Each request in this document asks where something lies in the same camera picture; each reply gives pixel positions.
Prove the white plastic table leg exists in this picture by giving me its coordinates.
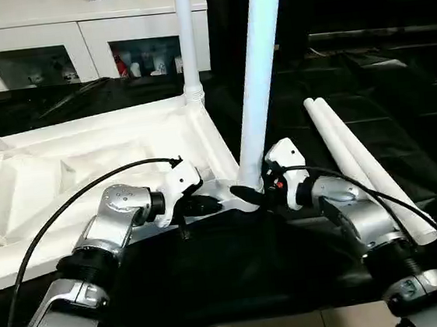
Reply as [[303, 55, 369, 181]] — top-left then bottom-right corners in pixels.
[[172, 0, 207, 110], [302, 92, 379, 198], [312, 86, 437, 257], [218, 0, 307, 194]]

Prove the white plastic table top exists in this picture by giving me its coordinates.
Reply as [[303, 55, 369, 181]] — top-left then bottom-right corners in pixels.
[[0, 87, 274, 296]]

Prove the black work surface mat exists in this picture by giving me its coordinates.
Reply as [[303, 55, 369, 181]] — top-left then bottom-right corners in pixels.
[[0, 42, 437, 327]]

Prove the red white bottle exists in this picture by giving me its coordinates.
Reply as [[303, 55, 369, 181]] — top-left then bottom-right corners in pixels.
[[112, 51, 131, 80]]

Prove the dark grey tube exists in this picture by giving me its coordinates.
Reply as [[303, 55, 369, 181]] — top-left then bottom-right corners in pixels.
[[306, 20, 437, 47]]

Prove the white glass-door cabinet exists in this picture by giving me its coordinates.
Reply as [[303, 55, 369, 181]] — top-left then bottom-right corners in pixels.
[[0, 0, 216, 94]]

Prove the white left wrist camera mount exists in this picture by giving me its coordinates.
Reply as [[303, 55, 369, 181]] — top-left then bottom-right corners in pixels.
[[149, 158, 209, 229]]

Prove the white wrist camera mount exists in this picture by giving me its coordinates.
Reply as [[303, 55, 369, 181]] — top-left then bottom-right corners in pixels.
[[261, 135, 315, 214], [149, 158, 209, 229]]

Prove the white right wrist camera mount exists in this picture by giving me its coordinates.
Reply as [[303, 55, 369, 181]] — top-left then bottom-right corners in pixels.
[[261, 135, 315, 214]]

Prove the black left wrist camera cable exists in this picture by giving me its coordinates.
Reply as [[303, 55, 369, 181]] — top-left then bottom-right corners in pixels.
[[0, 155, 202, 327]]

